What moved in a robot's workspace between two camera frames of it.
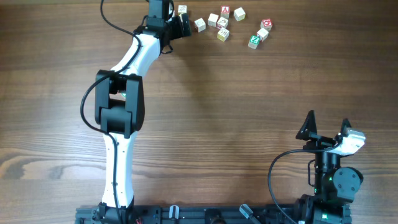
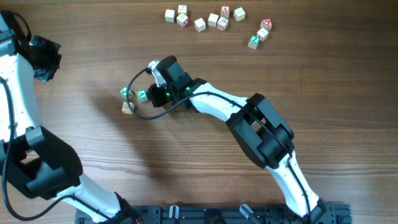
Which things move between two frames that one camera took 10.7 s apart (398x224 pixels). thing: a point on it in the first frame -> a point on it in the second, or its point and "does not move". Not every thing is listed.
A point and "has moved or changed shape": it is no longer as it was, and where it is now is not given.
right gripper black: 319,141 -> 156,99
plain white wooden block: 212,19 does not move
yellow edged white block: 239,14 does not move
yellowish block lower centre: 222,22 does not move
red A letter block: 224,11 does not move
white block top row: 182,9 does not move
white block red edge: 200,25 does not move
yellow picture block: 223,34 has moved or changed shape
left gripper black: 178,23 -> 50,59
